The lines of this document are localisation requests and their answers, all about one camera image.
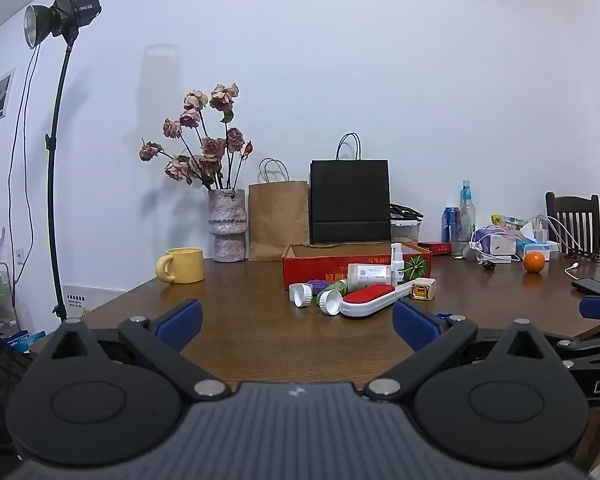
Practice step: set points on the small white yellow box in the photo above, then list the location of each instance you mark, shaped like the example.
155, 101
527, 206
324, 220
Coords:
422, 290

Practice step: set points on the colourful snack packets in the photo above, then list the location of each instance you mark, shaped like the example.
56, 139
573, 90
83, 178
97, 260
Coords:
510, 221

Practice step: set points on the green bottle with white cap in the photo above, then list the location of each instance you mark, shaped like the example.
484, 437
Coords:
329, 302

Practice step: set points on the pink speckled vase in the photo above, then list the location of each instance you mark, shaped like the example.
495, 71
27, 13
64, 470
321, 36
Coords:
227, 230

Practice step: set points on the brown paper bag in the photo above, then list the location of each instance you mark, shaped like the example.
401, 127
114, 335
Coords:
277, 220

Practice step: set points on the small dark clip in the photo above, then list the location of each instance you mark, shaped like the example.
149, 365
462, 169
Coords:
489, 265

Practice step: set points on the black light stand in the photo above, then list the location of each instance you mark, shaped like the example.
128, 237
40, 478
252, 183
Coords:
55, 185

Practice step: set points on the small red box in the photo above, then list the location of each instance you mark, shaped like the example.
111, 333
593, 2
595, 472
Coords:
436, 247

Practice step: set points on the clear plastic bottle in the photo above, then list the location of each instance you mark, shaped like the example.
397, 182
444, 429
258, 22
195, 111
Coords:
465, 225

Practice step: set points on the black paper bag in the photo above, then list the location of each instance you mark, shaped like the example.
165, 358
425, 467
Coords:
350, 205

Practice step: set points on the blue tissue pack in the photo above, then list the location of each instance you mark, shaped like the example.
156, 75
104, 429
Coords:
537, 247

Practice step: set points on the red and white lint brush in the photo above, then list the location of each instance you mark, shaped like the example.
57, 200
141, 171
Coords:
372, 297

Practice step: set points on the black phone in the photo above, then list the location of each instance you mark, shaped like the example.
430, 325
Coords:
597, 287

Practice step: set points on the blue drink can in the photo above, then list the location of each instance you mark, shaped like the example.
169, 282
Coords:
449, 225

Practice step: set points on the red cardboard box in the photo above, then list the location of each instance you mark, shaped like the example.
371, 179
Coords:
320, 269

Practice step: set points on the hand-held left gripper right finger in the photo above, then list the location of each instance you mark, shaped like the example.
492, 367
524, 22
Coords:
415, 322

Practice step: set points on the dried pink roses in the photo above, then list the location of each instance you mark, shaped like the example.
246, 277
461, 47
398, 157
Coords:
202, 150

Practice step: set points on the white pill bottle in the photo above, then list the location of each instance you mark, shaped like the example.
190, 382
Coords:
370, 274

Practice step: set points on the black phone stand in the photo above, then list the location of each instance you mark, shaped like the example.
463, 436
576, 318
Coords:
592, 255

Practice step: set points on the white round cap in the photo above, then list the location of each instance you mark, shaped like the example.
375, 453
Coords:
300, 295

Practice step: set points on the black studio light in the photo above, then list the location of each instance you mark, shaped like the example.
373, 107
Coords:
67, 12

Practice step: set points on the dark wooden chair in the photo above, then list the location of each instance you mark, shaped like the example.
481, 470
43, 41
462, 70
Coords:
577, 220

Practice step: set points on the purple plastic piece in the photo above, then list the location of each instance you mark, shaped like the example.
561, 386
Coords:
321, 286

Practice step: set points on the white wall socket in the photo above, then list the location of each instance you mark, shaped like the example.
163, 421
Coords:
20, 255

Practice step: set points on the clear container with black lid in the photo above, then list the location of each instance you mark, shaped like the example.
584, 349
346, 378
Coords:
405, 227

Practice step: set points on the black mesh chair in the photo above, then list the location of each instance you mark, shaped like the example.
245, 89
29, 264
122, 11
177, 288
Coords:
0, 385

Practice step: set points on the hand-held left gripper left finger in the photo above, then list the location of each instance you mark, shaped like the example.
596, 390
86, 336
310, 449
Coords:
180, 322

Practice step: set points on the orange fruit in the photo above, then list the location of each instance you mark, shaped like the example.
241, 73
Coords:
534, 262

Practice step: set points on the white charger on purple pack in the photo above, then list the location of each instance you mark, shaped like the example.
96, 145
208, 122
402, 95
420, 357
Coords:
497, 246

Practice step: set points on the yellow mug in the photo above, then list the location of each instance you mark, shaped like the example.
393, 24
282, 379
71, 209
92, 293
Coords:
185, 266

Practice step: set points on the white spray bottle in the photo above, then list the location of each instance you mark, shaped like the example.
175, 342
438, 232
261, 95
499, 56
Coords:
397, 266

